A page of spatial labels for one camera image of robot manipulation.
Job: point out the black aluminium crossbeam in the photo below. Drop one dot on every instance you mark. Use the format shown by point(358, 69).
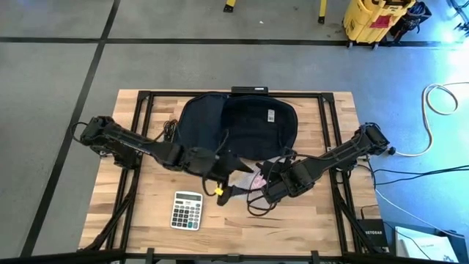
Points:
point(73, 257)

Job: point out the grey desk calculator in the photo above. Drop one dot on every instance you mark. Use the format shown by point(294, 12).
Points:
point(186, 210)

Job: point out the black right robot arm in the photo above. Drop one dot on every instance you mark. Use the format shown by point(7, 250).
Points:
point(329, 157)

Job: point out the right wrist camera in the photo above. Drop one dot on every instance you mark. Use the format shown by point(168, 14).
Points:
point(277, 192)

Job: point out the white mesh zip pouch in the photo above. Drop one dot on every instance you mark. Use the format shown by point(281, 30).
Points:
point(247, 185)

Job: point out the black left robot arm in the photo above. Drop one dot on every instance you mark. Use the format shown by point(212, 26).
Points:
point(132, 143)

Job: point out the black network switch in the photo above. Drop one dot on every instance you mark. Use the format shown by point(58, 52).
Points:
point(249, 89)

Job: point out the yellow stand leg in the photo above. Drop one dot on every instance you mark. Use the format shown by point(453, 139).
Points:
point(229, 5)
point(322, 11)

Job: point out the black bag beside cart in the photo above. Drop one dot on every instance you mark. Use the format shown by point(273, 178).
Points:
point(412, 18)

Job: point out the black Netgear switch box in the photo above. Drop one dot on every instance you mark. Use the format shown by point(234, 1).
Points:
point(373, 232)

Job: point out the yellow tool cart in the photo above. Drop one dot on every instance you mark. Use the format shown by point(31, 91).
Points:
point(370, 22)

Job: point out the navy blue backpack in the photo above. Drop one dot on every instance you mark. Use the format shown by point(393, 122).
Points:
point(249, 128)

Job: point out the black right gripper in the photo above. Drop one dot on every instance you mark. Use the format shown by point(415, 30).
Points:
point(280, 174)

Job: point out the white cardboard box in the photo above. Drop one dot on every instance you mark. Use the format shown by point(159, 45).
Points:
point(425, 245)

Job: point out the black aluminium table frame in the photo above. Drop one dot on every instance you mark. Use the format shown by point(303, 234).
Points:
point(293, 94)

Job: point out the black tripod stand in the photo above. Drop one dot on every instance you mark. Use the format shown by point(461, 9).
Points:
point(462, 18)

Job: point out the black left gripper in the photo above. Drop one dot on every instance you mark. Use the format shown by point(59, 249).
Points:
point(209, 163)

